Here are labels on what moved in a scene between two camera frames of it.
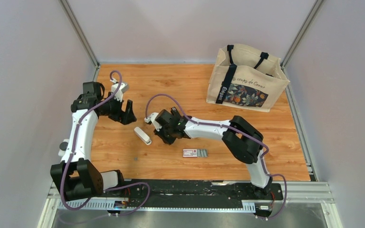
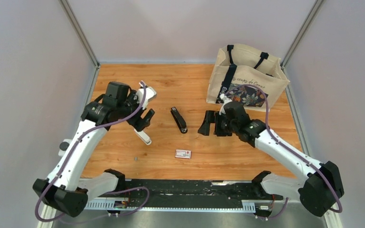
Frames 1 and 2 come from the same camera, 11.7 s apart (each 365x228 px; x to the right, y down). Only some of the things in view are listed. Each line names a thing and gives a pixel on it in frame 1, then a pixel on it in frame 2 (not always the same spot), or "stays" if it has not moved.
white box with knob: [62, 147] stays
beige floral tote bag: [246, 77] stays
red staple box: [195, 153] -> [184, 154]
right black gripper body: [166, 134] -> [224, 127]
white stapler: [147, 140] stays
